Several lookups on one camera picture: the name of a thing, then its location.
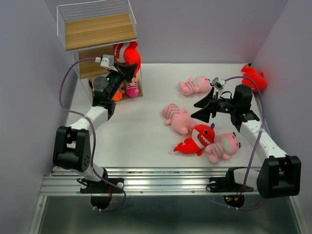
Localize red whale plush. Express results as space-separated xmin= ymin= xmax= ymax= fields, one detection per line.
xmin=113 ymin=41 xmax=141 ymax=82

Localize red shark plush open mouth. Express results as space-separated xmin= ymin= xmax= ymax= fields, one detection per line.
xmin=173 ymin=124 xmax=215 ymax=156

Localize large pink striped pig plush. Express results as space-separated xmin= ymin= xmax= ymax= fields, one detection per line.
xmin=161 ymin=103 xmax=197 ymax=135

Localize pink pig plush top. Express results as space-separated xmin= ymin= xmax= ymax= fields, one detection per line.
xmin=178 ymin=76 xmax=212 ymax=96

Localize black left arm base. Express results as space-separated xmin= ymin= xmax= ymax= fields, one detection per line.
xmin=76 ymin=169 xmax=126 ymax=213

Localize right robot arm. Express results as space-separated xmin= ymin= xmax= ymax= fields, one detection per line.
xmin=191 ymin=84 xmax=301 ymax=199

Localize white wire wooden shelf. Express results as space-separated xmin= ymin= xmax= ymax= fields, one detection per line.
xmin=57 ymin=0 xmax=143 ymax=100

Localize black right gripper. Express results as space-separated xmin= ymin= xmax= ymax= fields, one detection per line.
xmin=191 ymin=87 xmax=238 ymax=123

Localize red plush far corner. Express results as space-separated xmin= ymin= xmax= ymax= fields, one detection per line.
xmin=241 ymin=64 xmax=267 ymax=92

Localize boy doll magenta striped shirt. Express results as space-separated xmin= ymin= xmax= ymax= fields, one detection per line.
xmin=125 ymin=78 xmax=138 ymax=98

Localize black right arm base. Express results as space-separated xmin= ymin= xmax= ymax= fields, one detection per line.
xmin=206 ymin=167 xmax=254 ymax=210

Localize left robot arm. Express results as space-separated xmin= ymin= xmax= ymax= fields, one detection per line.
xmin=53 ymin=64 xmax=137 ymax=192

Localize boy doll orange pants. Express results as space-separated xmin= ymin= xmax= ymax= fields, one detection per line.
xmin=113 ymin=88 xmax=125 ymax=101

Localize boy doll magenta pants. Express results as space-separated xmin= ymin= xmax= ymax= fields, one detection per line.
xmin=88 ymin=77 xmax=97 ymax=96

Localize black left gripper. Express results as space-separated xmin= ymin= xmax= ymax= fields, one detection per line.
xmin=107 ymin=63 xmax=136 ymax=100

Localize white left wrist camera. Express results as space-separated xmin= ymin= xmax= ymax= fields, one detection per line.
xmin=95 ymin=55 xmax=116 ymax=70

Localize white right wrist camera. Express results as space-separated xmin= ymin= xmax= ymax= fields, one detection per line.
xmin=211 ymin=77 xmax=226 ymax=91

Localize pink pig plush bottom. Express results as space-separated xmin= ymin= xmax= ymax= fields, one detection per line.
xmin=205 ymin=132 xmax=241 ymax=164

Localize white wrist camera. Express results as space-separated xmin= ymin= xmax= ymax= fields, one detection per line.
xmin=211 ymin=77 xmax=226 ymax=91
xmin=95 ymin=55 xmax=116 ymax=70

